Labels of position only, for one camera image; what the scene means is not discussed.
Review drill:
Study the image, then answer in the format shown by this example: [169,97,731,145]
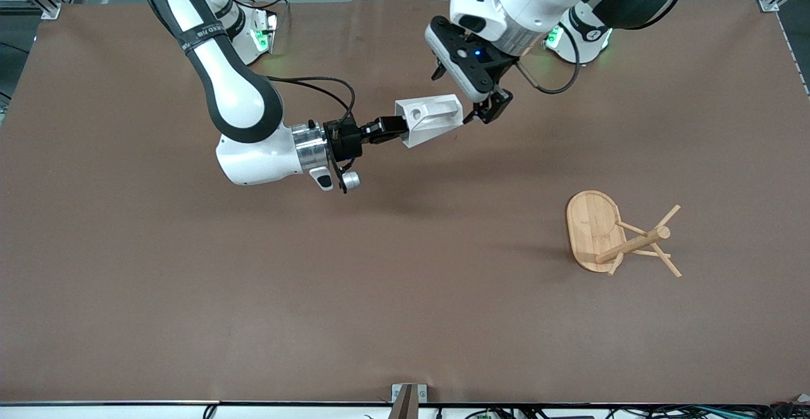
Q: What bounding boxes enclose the white faceted plastic cup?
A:
[394,94,464,149]

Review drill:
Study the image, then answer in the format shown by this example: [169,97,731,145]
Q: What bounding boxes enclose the wooden cup rack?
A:
[565,190,683,278]

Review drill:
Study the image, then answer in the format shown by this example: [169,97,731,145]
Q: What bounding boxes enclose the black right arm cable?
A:
[266,75,356,130]

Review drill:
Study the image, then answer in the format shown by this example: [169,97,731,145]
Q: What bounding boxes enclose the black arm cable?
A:
[266,75,356,130]
[518,23,582,96]

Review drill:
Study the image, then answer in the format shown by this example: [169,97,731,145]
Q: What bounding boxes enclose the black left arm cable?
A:
[518,23,582,96]

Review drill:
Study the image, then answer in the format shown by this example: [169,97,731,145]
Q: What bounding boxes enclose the metal table bracket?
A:
[390,383,428,419]

